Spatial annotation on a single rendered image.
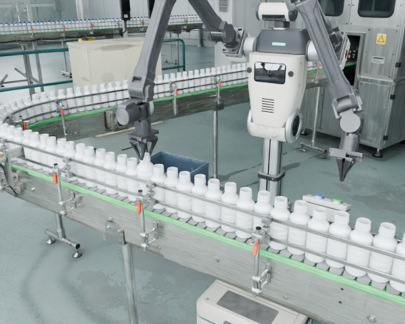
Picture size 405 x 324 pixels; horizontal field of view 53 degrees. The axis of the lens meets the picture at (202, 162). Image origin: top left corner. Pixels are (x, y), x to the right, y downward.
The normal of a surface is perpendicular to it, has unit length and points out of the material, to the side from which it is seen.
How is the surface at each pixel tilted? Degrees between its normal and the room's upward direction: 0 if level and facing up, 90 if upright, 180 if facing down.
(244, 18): 90
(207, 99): 90
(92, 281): 0
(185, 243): 90
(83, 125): 90
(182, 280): 0
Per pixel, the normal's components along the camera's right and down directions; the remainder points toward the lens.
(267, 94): -0.55, 0.33
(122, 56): 0.62, 0.29
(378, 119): -0.79, 0.31
